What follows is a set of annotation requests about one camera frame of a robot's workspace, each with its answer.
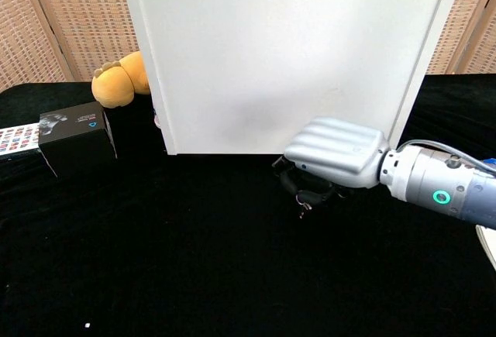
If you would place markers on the white notebook edge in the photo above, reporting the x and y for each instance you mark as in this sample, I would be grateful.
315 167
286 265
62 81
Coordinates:
489 244

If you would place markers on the black product box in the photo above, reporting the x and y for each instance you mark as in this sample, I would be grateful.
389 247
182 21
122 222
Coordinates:
77 143

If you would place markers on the white cabinet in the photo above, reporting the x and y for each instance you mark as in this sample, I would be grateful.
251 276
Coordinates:
279 50

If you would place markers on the black velvet tablecloth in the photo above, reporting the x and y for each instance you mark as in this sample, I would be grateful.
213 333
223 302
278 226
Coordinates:
217 259

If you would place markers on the orange plush toy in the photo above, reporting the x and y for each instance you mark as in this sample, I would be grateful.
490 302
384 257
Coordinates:
114 87

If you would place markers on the right silver and black robot hand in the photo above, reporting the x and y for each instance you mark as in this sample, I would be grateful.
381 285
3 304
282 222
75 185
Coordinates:
337 151

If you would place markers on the woven folding screen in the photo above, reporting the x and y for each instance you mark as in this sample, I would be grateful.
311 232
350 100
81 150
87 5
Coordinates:
469 35
77 23

